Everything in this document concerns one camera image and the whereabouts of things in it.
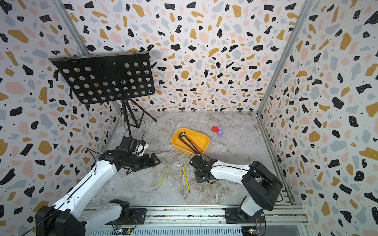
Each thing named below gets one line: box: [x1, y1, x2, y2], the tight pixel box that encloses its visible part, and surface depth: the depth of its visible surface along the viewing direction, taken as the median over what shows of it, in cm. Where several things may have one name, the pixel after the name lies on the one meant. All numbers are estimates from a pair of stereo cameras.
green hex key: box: [152, 167, 168, 191], surface depth 88 cm
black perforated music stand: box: [48, 51, 158, 138], surface depth 78 cm
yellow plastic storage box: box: [171, 127, 211, 155], surface depth 105 cm
